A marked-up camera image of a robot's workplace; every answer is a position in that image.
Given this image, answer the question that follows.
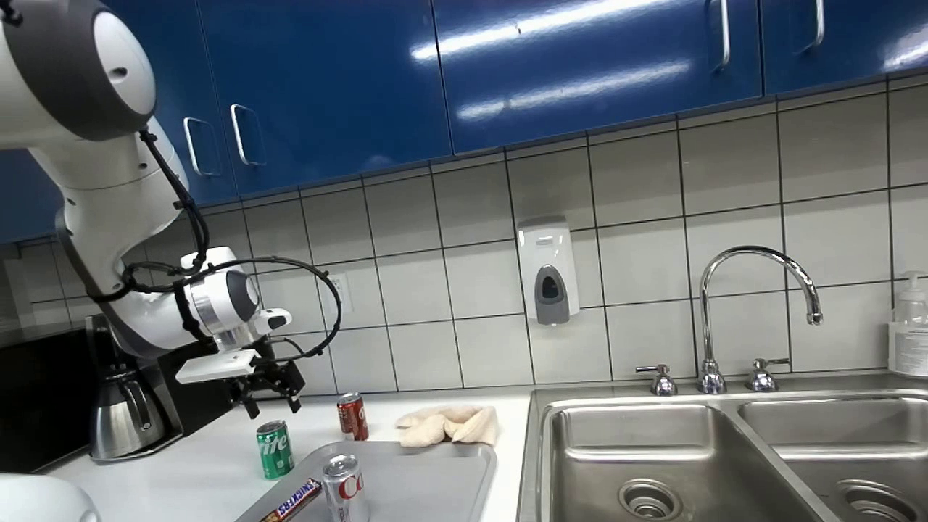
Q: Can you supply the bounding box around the beige waffle cloth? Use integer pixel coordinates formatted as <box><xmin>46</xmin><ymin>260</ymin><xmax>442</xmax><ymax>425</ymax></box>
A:
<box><xmin>393</xmin><ymin>402</ymin><xmax>500</xmax><ymax>451</ymax></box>

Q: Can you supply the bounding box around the green soda can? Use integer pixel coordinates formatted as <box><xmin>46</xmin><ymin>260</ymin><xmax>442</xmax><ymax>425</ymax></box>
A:
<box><xmin>252</xmin><ymin>418</ymin><xmax>294</xmax><ymax>483</ymax></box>

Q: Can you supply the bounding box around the chrome faucet handle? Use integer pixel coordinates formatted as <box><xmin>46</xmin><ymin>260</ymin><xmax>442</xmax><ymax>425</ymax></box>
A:
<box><xmin>634</xmin><ymin>362</ymin><xmax>682</xmax><ymax>398</ymax></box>
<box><xmin>744</xmin><ymin>357</ymin><xmax>793</xmax><ymax>393</ymax></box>

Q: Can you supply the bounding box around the silver cabinet handle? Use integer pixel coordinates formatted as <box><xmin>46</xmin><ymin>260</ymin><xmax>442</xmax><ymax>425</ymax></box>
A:
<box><xmin>183</xmin><ymin>112</ymin><xmax>207</xmax><ymax>179</ymax></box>
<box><xmin>712</xmin><ymin>0</ymin><xmax>737</xmax><ymax>70</ymax></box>
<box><xmin>793</xmin><ymin>0</ymin><xmax>828</xmax><ymax>59</ymax></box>
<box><xmin>229</xmin><ymin>102</ymin><xmax>260</xmax><ymax>167</ymax></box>

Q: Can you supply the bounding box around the black microwave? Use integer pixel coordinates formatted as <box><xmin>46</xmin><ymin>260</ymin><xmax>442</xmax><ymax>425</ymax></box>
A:
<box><xmin>0</xmin><ymin>328</ymin><xmax>103</xmax><ymax>476</ymax></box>

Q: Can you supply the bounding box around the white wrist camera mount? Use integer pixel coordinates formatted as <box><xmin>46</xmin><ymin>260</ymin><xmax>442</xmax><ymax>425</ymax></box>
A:
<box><xmin>173</xmin><ymin>344</ymin><xmax>264</xmax><ymax>389</ymax></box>

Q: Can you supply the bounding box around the stainless steel double sink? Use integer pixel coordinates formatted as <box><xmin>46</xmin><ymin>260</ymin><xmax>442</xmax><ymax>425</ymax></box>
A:
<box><xmin>516</xmin><ymin>385</ymin><xmax>928</xmax><ymax>522</ymax></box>

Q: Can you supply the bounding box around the clear soap bottle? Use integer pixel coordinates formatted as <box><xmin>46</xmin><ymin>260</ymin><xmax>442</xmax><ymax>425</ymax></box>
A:
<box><xmin>885</xmin><ymin>272</ymin><xmax>928</xmax><ymax>380</ymax></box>

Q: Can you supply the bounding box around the silver soda can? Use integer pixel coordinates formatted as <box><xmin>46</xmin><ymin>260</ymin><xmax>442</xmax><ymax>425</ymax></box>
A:
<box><xmin>318</xmin><ymin>449</ymin><xmax>368</xmax><ymax>522</ymax></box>

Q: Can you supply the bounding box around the white wall soap dispenser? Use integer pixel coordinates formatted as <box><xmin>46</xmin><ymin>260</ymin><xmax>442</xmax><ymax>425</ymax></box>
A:
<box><xmin>516</xmin><ymin>224</ymin><xmax>583</xmax><ymax>328</ymax></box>

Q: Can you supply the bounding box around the black coffee maker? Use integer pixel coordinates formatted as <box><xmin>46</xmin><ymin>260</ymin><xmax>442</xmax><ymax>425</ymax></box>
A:
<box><xmin>86</xmin><ymin>308</ymin><xmax>242</xmax><ymax>465</ymax></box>

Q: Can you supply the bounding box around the white rounded object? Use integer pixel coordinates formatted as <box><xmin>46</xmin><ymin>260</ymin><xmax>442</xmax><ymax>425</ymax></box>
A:
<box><xmin>0</xmin><ymin>473</ymin><xmax>102</xmax><ymax>522</ymax></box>

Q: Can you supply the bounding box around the chrome gooseneck faucet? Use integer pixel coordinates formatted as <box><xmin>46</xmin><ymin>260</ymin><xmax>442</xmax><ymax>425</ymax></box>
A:
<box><xmin>695</xmin><ymin>244</ymin><xmax>827</xmax><ymax>393</ymax></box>

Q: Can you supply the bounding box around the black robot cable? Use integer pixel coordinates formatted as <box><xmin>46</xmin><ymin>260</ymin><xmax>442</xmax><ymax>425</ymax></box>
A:
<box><xmin>139</xmin><ymin>128</ymin><xmax>345</xmax><ymax>366</ymax></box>

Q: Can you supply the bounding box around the red soda can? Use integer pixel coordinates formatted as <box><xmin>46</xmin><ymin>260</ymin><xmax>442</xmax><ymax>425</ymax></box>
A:
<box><xmin>334</xmin><ymin>389</ymin><xmax>371</xmax><ymax>444</ymax></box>

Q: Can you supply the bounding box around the steel coffee carafe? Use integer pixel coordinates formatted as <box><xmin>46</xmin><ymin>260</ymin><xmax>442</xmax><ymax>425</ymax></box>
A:
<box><xmin>93</xmin><ymin>366</ymin><xmax>168</xmax><ymax>465</ymax></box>

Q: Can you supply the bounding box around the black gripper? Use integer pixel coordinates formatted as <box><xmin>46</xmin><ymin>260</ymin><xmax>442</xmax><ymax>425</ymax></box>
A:
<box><xmin>225</xmin><ymin>351</ymin><xmax>307</xmax><ymax>422</ymax></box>

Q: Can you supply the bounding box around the white wall outlet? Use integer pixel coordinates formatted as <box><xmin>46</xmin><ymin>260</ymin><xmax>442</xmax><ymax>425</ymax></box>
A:
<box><xmin>318</xmin><ymin>272</ymin><xmax>354</xmax><ymax>318</ymax></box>

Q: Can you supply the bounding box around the blue cabinet door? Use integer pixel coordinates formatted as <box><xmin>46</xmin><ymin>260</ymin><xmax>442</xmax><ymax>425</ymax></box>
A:
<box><xmin>754</xmin><ymin>0</ymin><xmax>928</xmax><ymax>102</ymax></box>
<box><xmin>196</xmin><ymin>0</ymin><xmax>450</xmax><ymax>204</ymax></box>
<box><xmin>0</xmin><ymin>0</ymin><xmax>225</xmax><ymax>247</ymax></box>
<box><xmin>429</xmin><ymin>0</ymin><xmax>764</xmax><ymax>163</ymax></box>

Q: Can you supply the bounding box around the brown candy bar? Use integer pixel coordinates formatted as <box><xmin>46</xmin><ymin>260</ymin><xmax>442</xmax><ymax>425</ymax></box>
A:
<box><xmin>258</xmin><ymin>476</ymin><xmax>325</xmax><ymax>522</ymax></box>

